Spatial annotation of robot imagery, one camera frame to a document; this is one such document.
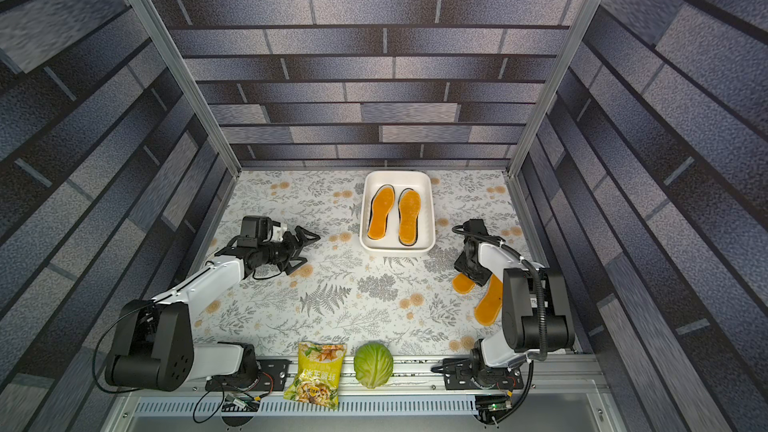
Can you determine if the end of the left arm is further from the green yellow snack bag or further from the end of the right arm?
the end of the right arm

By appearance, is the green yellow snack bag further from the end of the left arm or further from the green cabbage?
the end of the left arm

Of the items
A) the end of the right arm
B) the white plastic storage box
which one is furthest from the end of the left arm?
the end of the right arm

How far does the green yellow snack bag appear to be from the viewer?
0.70 metres
